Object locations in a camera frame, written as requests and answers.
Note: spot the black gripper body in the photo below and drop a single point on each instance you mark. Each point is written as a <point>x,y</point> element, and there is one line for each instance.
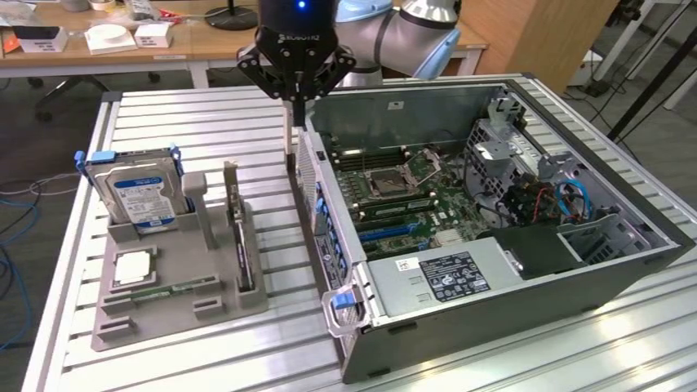
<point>296,28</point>

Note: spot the green graphics card black fan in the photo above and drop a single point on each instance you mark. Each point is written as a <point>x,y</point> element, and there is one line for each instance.
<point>241,245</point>

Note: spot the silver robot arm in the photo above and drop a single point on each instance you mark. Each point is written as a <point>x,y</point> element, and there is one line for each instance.
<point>381,36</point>

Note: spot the black round lamp base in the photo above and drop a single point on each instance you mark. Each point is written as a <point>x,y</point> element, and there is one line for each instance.
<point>228,20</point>

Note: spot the small white box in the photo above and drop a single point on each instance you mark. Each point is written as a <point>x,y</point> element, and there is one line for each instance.
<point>152,36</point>

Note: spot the empty black RAM slot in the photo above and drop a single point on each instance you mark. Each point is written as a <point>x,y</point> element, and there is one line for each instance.
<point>381,163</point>
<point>381,155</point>
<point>381,159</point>

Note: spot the metal socket cover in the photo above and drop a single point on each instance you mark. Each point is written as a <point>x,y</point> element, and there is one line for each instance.
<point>426,161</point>

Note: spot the white boxes on desk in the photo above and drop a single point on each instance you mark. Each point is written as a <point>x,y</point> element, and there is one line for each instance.
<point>110,41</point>

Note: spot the metal CPU socket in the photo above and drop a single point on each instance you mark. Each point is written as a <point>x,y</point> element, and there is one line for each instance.
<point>389,183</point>

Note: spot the perforated metal disk bay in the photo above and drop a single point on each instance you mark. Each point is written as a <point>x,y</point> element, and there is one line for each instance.
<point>484,134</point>

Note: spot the blue card retention clip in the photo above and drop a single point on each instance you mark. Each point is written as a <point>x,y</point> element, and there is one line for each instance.
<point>342,269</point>
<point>334,249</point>
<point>320,203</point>
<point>326,224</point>

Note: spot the black chair base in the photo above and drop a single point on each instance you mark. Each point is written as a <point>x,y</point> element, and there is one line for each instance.
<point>71,87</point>

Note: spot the hard disk in blue carrier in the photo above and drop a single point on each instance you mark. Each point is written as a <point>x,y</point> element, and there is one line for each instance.
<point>141,192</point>

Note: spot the grey cup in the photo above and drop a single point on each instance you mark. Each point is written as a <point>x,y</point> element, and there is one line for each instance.
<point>75,5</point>

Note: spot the green motherboard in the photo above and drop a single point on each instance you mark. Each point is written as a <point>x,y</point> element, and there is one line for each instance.
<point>452,204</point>

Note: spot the wooden cabinet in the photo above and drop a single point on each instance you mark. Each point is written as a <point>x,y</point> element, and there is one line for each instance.
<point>544,41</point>

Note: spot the white box black lid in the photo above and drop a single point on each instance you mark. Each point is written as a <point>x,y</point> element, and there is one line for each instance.
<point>40,43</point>

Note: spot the silver chipset heatsink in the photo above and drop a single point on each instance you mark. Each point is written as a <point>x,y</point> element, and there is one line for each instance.
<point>449,237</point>

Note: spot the orange white box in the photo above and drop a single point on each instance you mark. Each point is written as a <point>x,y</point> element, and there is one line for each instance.
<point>7,45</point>

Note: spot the black floor power strip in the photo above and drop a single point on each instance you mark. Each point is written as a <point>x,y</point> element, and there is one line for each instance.
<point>598,87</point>

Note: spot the grey parts rack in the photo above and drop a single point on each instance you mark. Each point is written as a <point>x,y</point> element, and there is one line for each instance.
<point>180,277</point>

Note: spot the silver CPU chip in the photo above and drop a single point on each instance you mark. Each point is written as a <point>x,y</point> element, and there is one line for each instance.
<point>132,268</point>

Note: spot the grey power supply unit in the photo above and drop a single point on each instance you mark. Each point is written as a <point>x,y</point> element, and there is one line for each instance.
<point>402,286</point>

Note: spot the loose green RAM stick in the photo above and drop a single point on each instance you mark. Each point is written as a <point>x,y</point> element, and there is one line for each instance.
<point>162,290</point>

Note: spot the black tripod pole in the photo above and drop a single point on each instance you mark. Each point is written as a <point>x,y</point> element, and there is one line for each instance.
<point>653,83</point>

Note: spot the low grey disk bay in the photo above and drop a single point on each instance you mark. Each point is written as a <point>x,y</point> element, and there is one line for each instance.
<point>609,232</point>

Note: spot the black open PC case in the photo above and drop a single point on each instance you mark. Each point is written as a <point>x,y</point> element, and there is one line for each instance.
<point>489,326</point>

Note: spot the black rear panel switch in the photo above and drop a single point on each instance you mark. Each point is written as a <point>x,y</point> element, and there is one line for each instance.
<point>320,156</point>

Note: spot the wooden desk white frame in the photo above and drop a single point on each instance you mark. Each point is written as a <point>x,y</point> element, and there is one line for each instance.
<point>76,59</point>

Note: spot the white table frame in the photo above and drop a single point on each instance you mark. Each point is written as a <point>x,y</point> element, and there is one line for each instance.
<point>617,49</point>

